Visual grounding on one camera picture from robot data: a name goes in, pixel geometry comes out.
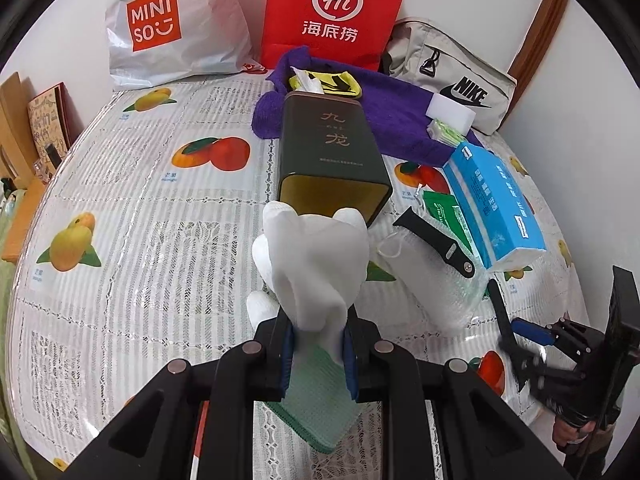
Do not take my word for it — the green pocket tissue pack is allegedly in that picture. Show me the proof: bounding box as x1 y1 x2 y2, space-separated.
426 119 469 149

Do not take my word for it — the dark green tin box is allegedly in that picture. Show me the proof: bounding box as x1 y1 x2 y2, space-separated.
276 91 392 226

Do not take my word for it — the white plastic shopping bag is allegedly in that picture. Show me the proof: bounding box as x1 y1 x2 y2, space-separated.
104 0 253 92

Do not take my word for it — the white sponge block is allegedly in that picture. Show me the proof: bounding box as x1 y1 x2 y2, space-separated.
427 92 479 133

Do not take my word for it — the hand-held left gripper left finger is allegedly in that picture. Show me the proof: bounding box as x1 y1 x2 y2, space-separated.
65 317 296 480

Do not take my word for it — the brown illustrated book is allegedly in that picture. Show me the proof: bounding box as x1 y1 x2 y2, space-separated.
26 82 72 157

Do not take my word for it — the small glass jar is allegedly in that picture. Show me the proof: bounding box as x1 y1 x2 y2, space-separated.
34 152 63 182

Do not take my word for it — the wooden nightstand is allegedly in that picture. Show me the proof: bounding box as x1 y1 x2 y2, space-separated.
0 172 50 263

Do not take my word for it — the green packet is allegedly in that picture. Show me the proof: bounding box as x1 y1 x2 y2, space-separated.
421 189 475 256

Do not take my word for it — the clear plastic bag with mask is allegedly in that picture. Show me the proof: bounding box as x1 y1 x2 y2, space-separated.
376 230 490 332

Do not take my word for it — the white tissue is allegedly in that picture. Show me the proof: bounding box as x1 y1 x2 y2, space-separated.
289 67 316 95

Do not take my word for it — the purple towel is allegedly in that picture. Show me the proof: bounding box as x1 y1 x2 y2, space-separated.
251 46 483 167

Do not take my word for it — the yellow black cloth strap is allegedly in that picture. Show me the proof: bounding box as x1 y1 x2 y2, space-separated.
309 70 362 99

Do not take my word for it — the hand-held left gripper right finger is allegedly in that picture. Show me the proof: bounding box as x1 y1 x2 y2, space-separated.
342 317 573 480

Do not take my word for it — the red paper shopping bag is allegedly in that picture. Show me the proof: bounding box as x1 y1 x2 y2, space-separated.
259 0 413 73

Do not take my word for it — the blue tissue pack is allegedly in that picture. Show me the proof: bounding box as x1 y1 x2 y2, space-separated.
444 141 547 272

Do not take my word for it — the brown wooden door frame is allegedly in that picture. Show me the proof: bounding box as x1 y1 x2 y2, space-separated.
507 0 569 128

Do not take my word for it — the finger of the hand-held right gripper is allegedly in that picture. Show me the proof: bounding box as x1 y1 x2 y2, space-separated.
486 279 556 393
392 207 477 279

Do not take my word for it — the grey waist bag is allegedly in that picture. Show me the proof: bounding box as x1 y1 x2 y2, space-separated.
382 17 518 136

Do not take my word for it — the white and green washcloth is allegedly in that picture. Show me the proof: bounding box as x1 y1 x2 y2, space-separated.
246 201 371 455

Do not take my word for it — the person's right hand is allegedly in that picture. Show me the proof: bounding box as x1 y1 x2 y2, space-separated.
554 410 601 454

